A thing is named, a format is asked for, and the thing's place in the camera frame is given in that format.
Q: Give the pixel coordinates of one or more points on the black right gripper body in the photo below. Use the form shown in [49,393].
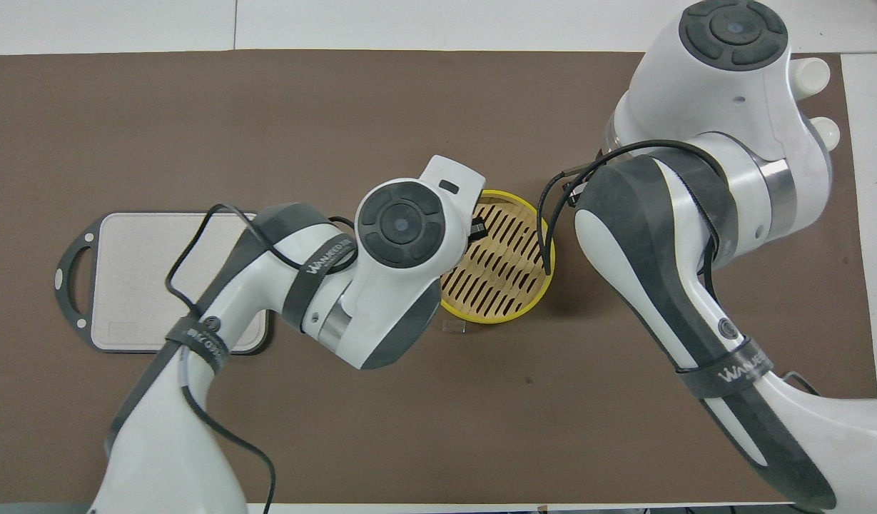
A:
[575,189]

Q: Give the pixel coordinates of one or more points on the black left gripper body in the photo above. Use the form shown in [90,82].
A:
[477,227]

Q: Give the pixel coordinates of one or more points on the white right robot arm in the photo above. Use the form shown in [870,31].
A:
[731,86]

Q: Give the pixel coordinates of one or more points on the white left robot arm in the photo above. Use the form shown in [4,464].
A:
[395,228]

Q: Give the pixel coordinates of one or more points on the yellow bamboo steamer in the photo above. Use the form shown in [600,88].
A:
[502,285]

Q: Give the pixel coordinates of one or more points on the clear tape piece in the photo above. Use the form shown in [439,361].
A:
[454,328]

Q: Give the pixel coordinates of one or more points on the brown table mat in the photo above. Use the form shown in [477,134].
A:
[481,428]

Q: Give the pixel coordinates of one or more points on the white plastic cup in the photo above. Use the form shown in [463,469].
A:
[813,75]
[827,132]

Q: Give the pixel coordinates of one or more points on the white cutting board grey rim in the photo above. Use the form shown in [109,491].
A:
[138,271]

